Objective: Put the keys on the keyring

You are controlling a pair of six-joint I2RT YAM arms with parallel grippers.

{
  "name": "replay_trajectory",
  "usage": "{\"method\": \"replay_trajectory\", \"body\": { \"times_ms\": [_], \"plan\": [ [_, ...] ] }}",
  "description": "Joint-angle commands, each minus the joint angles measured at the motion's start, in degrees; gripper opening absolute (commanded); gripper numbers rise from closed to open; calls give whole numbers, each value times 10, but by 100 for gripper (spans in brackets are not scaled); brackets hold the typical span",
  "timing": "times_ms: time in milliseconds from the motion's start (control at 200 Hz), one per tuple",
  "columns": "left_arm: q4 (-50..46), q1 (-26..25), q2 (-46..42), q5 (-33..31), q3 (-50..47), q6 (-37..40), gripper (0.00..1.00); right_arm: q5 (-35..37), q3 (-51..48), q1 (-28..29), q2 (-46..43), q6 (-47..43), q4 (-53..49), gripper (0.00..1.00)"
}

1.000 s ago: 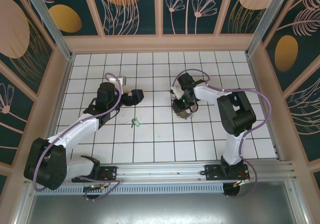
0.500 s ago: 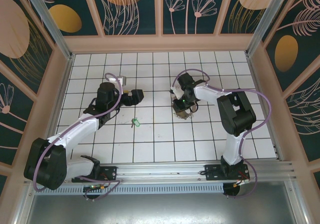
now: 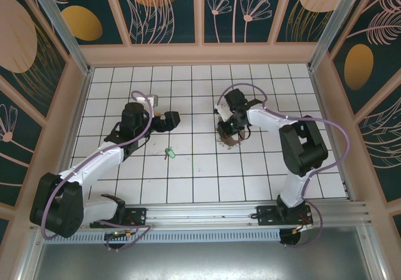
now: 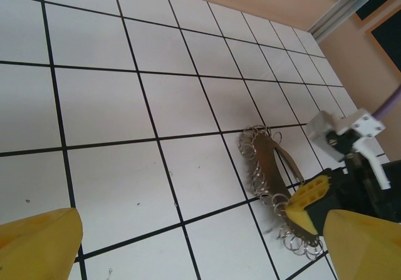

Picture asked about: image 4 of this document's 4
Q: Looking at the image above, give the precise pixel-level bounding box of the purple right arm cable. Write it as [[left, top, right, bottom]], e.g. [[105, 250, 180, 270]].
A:
[[374, 85, 401, 121]]

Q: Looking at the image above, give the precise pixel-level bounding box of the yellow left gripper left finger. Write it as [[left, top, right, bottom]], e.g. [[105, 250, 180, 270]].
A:
[[0, 207, 83, 280]]

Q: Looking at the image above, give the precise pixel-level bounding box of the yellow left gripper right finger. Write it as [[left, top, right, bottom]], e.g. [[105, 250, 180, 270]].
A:
[[322, 209, 401, 280]]

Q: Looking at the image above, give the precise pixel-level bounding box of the metal strap keyring holder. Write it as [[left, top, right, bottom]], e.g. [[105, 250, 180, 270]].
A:
[[237, 124, 324, 261]]

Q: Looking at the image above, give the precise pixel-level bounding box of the aluminium frame post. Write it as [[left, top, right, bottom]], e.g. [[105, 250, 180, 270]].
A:
[[308, 0, 393, 43]]

